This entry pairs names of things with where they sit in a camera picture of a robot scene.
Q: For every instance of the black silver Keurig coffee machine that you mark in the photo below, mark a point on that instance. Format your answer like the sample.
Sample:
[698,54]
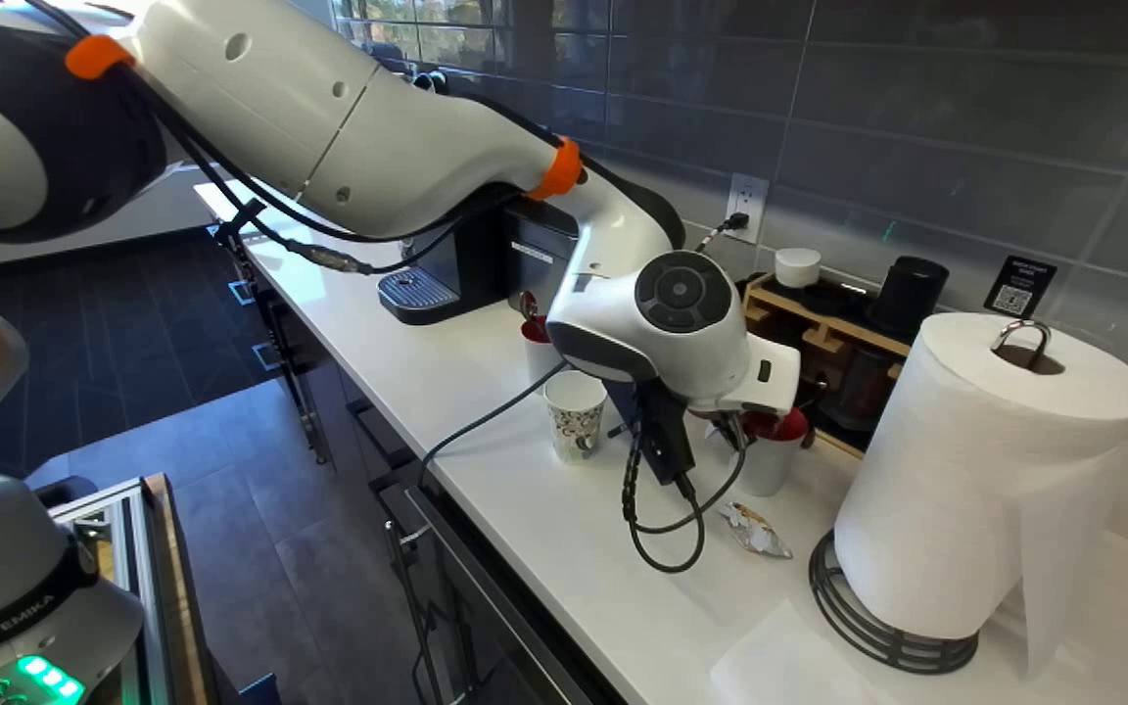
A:
[460,266]

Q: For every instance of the dark wood counter cabinet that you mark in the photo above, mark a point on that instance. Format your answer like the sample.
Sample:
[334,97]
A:
[460,611]

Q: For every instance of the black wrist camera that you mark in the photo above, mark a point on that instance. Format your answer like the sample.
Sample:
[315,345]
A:
[660,434]

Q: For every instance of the crumpled foil wrapper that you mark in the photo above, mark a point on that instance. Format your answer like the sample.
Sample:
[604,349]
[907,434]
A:
[759,529]

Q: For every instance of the patterned white paper cup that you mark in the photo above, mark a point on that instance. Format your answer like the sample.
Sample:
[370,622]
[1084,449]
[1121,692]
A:
[579,419]

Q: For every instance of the white wall outlet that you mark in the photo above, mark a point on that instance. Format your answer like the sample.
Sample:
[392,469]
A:
[746,197]

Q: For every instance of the red broken cup piece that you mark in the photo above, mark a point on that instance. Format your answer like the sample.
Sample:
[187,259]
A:
[784,423]

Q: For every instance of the white paper towel roll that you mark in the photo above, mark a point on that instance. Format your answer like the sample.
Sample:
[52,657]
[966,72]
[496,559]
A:
[980,485]

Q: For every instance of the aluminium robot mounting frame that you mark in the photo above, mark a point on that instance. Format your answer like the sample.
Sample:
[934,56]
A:
[118,575]

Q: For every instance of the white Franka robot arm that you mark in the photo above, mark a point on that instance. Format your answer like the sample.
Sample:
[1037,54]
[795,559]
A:
[332,119]

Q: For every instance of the black cylindrical canister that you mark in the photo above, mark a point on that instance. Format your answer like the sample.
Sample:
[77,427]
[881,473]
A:
[916,295]

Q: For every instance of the wooden counter organizer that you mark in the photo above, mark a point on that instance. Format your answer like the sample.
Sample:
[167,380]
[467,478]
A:
[842,353]

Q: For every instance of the small black sign card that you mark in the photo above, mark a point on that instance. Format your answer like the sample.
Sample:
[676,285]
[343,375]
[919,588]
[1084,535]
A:
[1020,289]

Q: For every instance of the silver metal box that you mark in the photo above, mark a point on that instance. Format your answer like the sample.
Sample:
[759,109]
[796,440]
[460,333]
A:
[547,259]

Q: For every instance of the broken white mug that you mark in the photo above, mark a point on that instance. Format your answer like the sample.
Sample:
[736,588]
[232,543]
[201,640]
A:
[775,469]

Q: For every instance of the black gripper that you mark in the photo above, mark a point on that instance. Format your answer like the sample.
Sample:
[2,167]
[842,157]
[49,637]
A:
[725,406]

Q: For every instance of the small white round container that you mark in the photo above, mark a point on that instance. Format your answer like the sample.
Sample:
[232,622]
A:
[796,266]

